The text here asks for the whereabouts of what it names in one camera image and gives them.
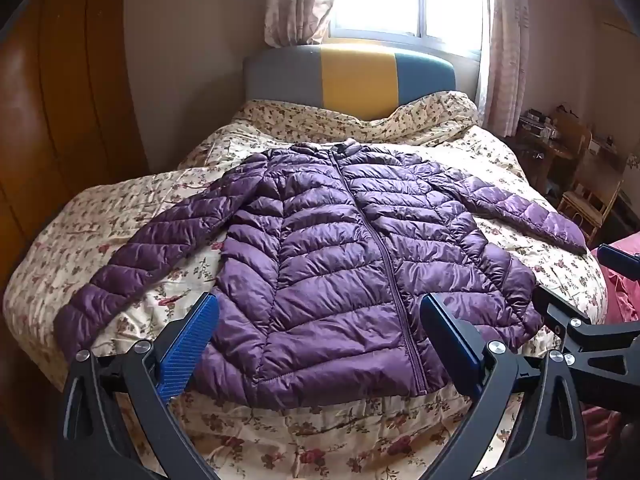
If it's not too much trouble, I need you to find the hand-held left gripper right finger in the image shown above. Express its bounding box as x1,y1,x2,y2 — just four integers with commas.
419,293,589,480

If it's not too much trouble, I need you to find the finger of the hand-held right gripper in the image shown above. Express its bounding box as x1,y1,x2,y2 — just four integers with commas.
597,243,640,281
532,285,640,403

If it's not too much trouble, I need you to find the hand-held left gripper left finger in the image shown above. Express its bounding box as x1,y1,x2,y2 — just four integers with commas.
62,293,221,480

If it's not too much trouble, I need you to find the purple puffer jacket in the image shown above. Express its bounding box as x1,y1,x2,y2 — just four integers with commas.
54,142,588,397

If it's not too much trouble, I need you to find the pink cloth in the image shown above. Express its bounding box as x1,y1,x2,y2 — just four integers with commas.
580,232,640,480

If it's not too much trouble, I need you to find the wooden chair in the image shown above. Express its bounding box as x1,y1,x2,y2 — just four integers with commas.
556,110,625,248

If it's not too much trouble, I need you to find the cluttered wooden desk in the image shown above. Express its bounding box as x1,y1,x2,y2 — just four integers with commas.
514,106,591,193

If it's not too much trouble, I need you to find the floral quilt bed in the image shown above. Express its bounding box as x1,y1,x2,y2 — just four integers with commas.
2,122,608,480

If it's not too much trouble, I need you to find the long floral curtain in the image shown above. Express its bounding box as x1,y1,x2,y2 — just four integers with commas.
475,0,532,137

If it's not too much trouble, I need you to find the small-flower print bedding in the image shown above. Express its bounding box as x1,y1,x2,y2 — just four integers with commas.
231,89,507,161

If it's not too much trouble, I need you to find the wooden wardrobe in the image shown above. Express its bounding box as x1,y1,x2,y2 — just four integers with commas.
0,0,150,261

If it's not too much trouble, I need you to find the grey yellow teal headboard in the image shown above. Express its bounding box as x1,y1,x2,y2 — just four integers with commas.
243,44,457,122

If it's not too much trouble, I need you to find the short floral curtain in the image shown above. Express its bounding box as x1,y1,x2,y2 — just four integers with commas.
264,0,341,48

